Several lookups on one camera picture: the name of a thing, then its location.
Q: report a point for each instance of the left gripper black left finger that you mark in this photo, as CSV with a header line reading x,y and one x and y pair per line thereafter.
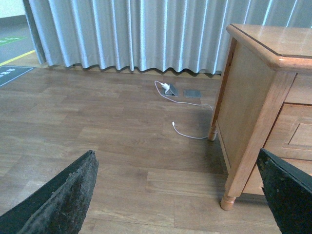
x,y
59,206

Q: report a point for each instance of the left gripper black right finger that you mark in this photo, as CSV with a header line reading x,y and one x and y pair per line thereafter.
x,y
288,191

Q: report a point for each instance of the wooden nightstand drawer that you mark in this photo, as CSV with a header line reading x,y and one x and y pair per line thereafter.
x,y
291,135

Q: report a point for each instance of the wooden nightstand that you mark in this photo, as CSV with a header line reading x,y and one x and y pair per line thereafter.
x,y
266,67

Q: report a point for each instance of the closed grey floor plate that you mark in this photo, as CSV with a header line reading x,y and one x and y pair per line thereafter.
x,y
192,93

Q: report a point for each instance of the dark floor mat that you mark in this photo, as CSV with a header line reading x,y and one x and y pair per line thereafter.
x,y
10,73

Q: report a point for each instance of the open grey floor socket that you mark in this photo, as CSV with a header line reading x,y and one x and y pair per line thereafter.
x,y
172,92

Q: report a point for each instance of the white plug adapter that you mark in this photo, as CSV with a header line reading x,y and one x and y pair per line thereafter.
x,y
165,86

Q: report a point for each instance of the grey pleated curtain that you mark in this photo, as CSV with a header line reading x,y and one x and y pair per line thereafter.
x,y
146,34

